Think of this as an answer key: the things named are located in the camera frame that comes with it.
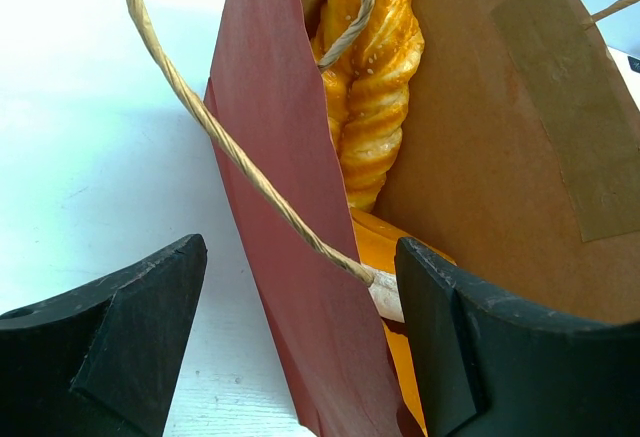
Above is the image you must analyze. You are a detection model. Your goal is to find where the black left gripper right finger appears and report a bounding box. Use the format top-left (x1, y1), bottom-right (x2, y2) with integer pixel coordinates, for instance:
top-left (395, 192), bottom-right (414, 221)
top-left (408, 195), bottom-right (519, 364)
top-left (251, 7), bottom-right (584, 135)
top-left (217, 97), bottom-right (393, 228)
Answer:
top-left (395, 238), bottom-right (639, 436)

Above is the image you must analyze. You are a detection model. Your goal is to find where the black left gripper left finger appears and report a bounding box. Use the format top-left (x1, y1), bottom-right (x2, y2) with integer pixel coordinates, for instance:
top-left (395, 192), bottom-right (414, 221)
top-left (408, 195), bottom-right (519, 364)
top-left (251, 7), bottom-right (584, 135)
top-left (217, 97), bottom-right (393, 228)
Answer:
top-left (1, 234), bottom-right (207, 436)

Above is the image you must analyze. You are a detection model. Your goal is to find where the white toasted oval loaf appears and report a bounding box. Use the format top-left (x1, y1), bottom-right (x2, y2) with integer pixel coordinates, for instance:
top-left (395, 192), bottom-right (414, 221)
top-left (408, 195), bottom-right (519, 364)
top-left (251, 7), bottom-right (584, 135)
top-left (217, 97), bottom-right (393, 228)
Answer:
top-left (350, 208), bottom-right (428, 436)

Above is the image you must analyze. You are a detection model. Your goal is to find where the brown red paper bag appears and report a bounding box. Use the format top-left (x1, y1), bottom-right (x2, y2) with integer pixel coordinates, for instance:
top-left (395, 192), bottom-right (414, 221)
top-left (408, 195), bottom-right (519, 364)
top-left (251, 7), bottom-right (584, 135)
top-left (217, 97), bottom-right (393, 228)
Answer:
top-left (126, 0), bottom-right (639, 436)

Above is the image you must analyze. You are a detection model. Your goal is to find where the long twisted glazed bread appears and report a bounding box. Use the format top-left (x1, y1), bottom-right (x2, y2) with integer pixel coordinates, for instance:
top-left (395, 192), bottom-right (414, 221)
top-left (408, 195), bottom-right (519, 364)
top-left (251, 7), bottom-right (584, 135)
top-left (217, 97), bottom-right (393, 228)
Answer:
top-left (322, 0), bottom-right (425, 212)

